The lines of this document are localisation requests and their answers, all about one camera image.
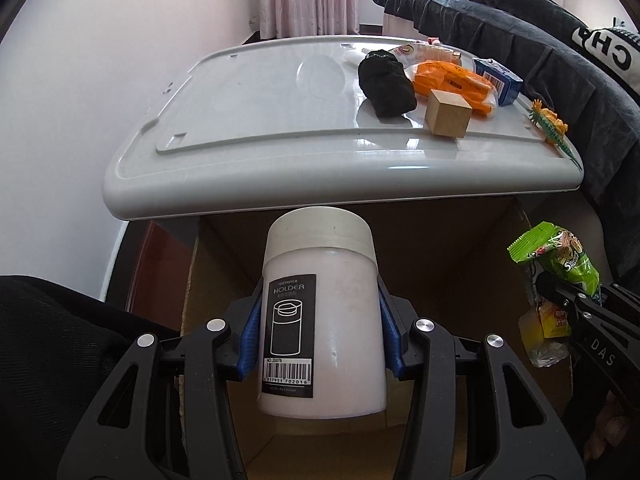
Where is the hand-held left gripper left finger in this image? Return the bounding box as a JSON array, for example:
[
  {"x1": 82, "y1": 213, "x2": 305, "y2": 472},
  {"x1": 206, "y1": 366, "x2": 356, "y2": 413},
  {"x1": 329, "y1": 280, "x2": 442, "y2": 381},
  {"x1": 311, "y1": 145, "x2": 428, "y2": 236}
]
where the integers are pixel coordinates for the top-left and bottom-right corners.
[{"x1": 59, "y1": 285, "x2": 266, "y2": 480}]

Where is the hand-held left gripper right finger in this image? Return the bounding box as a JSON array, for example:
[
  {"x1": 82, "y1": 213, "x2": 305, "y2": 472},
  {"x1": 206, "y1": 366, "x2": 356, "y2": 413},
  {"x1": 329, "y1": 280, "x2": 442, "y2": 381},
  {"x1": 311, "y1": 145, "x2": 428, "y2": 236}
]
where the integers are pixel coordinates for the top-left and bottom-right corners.
[{"x1": 376, "y1": 280, "x2": 587, "y2": 480}]

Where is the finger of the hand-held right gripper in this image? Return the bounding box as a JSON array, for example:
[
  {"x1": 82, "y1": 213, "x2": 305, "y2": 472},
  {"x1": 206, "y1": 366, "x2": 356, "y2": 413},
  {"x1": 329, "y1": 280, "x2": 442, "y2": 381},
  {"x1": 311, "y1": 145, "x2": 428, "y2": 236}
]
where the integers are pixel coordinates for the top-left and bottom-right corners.
[{"x1": 535, "y1": 271, "x2": 608, "y2": 322}]

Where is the green snack packet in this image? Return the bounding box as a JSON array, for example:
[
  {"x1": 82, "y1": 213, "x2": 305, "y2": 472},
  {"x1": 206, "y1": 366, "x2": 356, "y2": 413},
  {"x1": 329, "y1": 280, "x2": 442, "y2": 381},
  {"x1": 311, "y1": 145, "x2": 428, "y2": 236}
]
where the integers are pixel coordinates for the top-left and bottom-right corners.
[{"x1": 507, "y1": 221, "x2": 601, "y2": 306}]

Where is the yellow clear plastic packet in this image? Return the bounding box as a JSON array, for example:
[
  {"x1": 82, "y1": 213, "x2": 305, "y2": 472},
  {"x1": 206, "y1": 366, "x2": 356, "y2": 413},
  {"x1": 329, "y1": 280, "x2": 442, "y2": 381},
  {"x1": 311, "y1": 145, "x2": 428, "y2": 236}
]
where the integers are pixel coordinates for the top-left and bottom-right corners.
[{"x1": 517, "y1": 295, "x2": 573, "y2": 368}]

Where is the white toothpick holder jar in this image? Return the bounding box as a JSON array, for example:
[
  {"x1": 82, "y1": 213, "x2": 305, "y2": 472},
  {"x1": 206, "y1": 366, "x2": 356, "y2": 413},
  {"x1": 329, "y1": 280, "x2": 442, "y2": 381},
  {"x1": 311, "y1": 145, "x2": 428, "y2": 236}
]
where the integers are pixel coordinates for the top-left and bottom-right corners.
[{"x1": 257, "y1": 206, "x2": 388, "y2": 418}]

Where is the brown cardboard box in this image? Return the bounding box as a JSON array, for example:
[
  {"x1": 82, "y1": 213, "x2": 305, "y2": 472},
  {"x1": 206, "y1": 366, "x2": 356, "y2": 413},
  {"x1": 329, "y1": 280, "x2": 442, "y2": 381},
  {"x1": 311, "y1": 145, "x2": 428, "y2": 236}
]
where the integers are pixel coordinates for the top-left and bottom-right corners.
[{"x1": 177, "y1": 195, "x2": 576, "y2": 480}]

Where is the white and orange drink pouch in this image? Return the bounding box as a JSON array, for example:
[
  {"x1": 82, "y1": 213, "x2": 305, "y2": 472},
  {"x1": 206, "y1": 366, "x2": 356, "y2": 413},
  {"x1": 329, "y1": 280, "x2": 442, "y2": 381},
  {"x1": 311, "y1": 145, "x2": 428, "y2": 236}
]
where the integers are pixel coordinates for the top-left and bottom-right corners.
[{"x1": 390, "y1": 42, "x2": 463, "y2": 68}]

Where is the orange and green toy dinosaur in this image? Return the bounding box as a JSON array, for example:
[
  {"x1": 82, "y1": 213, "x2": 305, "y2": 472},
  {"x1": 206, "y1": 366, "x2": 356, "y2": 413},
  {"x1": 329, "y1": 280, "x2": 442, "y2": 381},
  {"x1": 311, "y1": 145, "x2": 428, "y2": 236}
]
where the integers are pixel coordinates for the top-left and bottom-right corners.
[{"x1": 525, "y1": 100, "x2": 583, "y2": 171}]

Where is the wooden cube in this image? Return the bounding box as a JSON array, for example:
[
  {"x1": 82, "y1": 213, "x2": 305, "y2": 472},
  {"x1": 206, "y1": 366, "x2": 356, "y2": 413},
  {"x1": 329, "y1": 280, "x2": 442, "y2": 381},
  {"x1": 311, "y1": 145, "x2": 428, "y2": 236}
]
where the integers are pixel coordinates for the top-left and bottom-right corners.
[{"x1": 425, "y1": 89, "x2": 473, "y2": 138}]

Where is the blue carton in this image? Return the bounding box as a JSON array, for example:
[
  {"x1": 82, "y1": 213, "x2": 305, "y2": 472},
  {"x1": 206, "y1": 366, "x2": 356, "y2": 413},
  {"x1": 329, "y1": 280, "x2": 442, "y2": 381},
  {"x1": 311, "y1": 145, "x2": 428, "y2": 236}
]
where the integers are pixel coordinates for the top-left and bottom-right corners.
[{"x1": 472, "y1": 57, "x2": 524, "y2": 107}]

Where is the white plastic storage box lid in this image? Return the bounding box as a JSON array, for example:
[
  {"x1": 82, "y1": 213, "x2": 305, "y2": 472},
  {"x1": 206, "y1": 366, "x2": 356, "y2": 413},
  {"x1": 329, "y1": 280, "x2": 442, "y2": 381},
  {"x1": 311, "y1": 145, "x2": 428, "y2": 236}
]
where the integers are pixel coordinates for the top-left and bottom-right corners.
[{"x1": 101, "y1": 35, "x2": 585, "y2": 221}]

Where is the orange snack packet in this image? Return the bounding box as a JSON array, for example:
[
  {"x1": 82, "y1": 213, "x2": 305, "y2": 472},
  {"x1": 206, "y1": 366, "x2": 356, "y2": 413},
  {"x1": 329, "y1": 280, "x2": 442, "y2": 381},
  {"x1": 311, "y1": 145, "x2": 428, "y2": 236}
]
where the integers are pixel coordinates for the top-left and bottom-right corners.
[{"x1": 407, "y1": 60, "x2": 498, "y2": 117}]

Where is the dark blue blanket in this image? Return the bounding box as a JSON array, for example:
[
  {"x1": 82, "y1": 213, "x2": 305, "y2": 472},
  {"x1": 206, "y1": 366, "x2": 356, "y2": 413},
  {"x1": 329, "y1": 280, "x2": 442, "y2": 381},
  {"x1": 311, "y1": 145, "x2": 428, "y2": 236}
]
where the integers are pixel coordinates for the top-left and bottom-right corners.
[{"x1": 372, "y1": 0, "x2": 640, "y2": 281}]

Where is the black and white printed cloth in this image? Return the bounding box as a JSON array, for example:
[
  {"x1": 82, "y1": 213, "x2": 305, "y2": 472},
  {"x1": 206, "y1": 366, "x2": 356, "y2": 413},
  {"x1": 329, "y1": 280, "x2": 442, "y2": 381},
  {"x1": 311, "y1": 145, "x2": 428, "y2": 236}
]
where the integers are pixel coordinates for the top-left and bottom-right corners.
[{"x1": 570, "y1": 17, "x2": 640, "y2": 106}]

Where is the black cloth bundle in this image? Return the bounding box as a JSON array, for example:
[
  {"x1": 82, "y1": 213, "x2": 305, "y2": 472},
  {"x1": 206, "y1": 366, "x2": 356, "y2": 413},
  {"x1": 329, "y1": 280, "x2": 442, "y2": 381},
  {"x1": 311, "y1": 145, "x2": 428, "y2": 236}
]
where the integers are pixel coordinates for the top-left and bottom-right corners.
[{"x1": 358, "y1": 50, "x2": 418, "y2": 118}]

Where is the white bed frame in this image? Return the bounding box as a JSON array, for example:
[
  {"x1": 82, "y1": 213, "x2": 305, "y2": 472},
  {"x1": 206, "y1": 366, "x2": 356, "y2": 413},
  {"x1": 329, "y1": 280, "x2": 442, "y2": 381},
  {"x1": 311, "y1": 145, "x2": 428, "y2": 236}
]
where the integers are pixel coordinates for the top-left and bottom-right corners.
[{"x1": 382, "y1": 10, "x2": 426, "y2": 41}]

